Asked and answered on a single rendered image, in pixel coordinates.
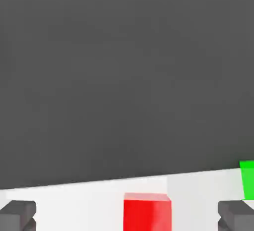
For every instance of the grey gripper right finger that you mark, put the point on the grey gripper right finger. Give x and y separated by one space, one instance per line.
236 217

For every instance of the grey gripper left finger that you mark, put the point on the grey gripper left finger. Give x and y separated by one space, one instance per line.
15 215

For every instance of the small green cube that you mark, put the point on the small green cube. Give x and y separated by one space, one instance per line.
248 179

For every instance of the small red cube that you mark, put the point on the small red cube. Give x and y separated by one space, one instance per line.
144 213

